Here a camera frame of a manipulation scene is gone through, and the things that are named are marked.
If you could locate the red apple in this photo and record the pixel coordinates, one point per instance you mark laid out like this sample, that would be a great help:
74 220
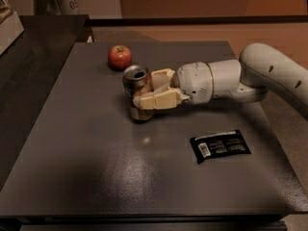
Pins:
119 57

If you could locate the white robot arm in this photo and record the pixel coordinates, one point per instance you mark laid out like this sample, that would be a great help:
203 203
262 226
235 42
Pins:
259 69

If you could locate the dark side counter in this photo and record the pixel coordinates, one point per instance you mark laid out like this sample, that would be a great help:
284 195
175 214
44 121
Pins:
28 71

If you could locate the orange soda can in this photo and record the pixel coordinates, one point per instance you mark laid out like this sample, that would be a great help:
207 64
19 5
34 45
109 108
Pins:
137 81

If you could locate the white box on counter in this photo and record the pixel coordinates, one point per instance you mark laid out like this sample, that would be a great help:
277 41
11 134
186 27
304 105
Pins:
10 25

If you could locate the black snack packet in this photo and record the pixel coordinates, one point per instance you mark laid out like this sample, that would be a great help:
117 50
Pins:
219 145

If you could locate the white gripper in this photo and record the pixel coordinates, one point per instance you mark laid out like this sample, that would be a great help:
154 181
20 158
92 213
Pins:
193 80

